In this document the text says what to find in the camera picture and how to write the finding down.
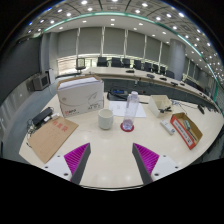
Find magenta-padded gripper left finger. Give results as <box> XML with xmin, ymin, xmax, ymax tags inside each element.
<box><xmin>43</xmin><ymin>142</ymin><xmax>92</xmax><ymax>186</ymax></box>

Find flat round red coaster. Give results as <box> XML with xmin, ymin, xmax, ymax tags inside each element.
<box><xmin>120</xmin><ymin>121</ymin><xmax>135</xmax><ymax>133</ymax></box>

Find row of black office chairs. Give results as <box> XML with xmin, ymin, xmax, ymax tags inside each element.
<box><xmin>96</xmin><ymin>56</ymin><xmax>198</xmax><ymax>89</ymax></box>

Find white ceramic mug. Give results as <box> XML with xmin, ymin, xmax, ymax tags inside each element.
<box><xmin>97</xmin><ymin>108</ymin><xmax>115</xmax><ymax>131</ymax></box>

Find long curved conference desk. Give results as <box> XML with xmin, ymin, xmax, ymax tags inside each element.
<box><xmin>81</xmin><ymin>66</ymin><xmax>224</xmax><ymax>114</ymax></box>

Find red-sided open cardboard box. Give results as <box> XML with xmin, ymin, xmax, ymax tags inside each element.
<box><xmin>169</xmin><ymin>112</ymin><xmax>204</xmax><ymax>151</ymax></box>

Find clear plastic water bottle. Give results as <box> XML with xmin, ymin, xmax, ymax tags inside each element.
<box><xmin>121</xmin><ymin>90</ymin><xmax>140</xmax><ymax>132</ymax></box>

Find white printed paper sheet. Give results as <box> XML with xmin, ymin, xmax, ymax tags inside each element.
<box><xmin>108</xmin><ymin>100</ymin><xmax>147</xmax><ymax>119</ymax></box>

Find white cardboard organizer box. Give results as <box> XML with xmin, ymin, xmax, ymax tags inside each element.
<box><xmin>147</xmin><ymin>94</ymin><xmax>174</xmax><ymax>118</ymax></box>

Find white copy paper carton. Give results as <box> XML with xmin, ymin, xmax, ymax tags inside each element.
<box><xmin>55</xmin><ymin>74</ymin><xmax>105</xmax><ymax>118</ymax></box>

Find recessed ceiling lights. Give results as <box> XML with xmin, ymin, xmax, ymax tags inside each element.
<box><xmin>26</xmin><ymin>0</ymin><xmax>224</xmax><ymax>79</ymax></box>

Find black desk phone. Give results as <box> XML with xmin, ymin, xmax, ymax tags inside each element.
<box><xmin>106</xmin><ymin>87</ymin><xmax>129</xmax><ymax>102</ymax></box>

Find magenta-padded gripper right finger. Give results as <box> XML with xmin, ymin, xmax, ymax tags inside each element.
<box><xmin>132</xmin><ymin>142</ymin><xmax>183</xmax><ymax>186</ymax></box>

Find mesh-back office chair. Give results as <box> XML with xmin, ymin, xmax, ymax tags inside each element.
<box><xmin>74</xmin><ymin>57</ymin><xmax>87</xmax><ymax>76</ymax></box>

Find tangled thin black cables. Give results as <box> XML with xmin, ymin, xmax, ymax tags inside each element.
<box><xmin>25</xmin><ymin>119</ymin><xmax>39</xmax><ymax>149</ymax></box>

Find black flat electronic device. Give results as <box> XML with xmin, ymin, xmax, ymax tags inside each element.
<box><xmin>31</xmin><ymin>106</ymin><xmax>54</xmax><ymax>127</ymax></box>

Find small white power adapter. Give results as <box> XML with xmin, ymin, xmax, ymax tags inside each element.
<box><xmin>46</xmin><ymin>113</ymin><xmax>61</xmax><ymax>122</ymax></box>

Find small white remote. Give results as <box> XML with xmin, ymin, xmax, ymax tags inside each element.
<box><xmin>159</xmin><ymin>119</ymin><xmax>176</xmax><ymax>136</ymax></box>

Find grey box monitor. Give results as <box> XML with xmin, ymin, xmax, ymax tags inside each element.
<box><xmin>32</xmin><ymin>73</ymin><xmax>51</xmax><ymax>92</ymax></box>

